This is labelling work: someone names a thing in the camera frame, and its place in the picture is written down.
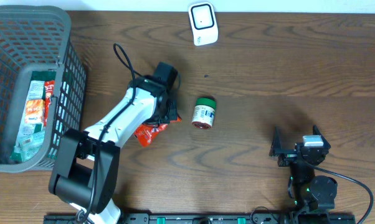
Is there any green lid spice jar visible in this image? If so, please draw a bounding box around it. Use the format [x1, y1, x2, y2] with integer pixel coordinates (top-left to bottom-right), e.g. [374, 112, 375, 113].
[191, 98, 217, 129]

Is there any white barcode scanner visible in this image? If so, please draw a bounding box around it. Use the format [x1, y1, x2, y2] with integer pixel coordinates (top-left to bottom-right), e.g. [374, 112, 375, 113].
[188, 2, 219, 46]

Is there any white green packet in basket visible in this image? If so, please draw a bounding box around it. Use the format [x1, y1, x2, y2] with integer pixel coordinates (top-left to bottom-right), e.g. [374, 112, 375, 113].
[15, 80, 45, 145]

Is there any small orange box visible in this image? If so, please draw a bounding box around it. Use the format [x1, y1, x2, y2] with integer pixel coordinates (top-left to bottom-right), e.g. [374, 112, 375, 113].
[24, 99, 45, 124]

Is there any teal packet in basket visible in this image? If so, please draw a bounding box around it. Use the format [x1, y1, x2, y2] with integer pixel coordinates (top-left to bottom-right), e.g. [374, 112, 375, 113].
[10, 130, 45, 162]

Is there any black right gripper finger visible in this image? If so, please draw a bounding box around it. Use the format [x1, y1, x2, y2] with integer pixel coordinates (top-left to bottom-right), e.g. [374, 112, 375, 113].
[269, 127, 283, 157]
[312, 125, 322, 136]

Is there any small red sachet in basket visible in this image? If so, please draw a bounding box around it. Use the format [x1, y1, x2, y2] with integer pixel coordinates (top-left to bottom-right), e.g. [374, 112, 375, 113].
[44, 80, 55, 126]

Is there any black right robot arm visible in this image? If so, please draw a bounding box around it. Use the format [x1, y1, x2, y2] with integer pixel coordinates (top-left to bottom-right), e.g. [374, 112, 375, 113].
[269, 126, 338, 212]

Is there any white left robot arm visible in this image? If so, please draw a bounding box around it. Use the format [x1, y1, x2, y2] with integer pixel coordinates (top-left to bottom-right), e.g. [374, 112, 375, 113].
[49, 62, 179, 223]

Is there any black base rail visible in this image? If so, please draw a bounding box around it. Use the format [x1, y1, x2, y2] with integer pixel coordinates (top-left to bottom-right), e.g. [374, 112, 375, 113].
[44, 212, 356, 224]

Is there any grey plastic mesh basket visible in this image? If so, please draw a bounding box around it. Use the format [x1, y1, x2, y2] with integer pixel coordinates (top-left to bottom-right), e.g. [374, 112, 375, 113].
[0, 6, 87, 173]

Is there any red snack packet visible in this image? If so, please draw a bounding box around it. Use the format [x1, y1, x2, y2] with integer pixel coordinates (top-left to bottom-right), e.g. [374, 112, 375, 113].
[133, 116, 182, 147]

